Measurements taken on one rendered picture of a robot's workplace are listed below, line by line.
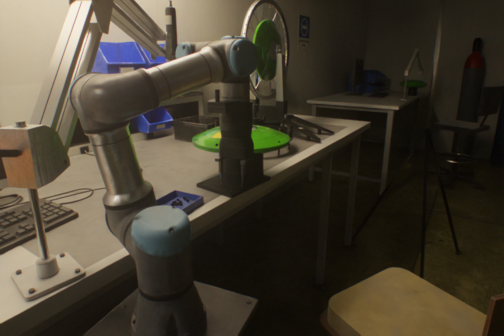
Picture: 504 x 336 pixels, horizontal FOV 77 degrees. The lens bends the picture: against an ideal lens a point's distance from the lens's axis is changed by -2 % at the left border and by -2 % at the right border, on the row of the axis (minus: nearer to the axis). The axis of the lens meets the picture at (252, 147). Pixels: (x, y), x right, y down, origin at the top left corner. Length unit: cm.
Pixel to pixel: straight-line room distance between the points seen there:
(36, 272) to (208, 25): 185
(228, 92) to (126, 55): 109
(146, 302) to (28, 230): 40
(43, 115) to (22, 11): 99
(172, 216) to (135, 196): 9
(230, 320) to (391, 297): 61
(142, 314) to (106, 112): 32
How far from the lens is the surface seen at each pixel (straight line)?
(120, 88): 49
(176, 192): 98
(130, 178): 60
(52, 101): 68
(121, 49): 177
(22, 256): 83
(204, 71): 53
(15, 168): 65
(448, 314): 114
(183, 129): 165
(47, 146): 64
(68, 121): 71
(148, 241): 52
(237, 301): 69
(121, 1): 96
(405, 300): 114
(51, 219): 92
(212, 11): 233
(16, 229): 92
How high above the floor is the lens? 129
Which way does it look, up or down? 14 degrees down
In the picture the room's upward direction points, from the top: straight up
